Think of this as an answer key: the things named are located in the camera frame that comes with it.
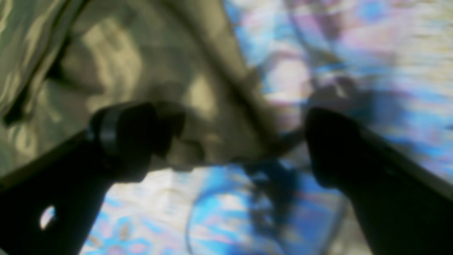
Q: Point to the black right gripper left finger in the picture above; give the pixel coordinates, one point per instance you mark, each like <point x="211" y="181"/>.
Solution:
<point x="48" y="207"/>

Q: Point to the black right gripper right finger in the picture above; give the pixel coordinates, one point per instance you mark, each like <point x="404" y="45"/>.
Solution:
<point x="402" y="208"/>

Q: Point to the camouflage T-shirt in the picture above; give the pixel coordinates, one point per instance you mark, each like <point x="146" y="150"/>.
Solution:
<point x="62" y="60"/>

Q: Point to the patterned tile tablecloth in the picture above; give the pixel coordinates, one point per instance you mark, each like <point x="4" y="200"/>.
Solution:
<point x="385" y="64"/>

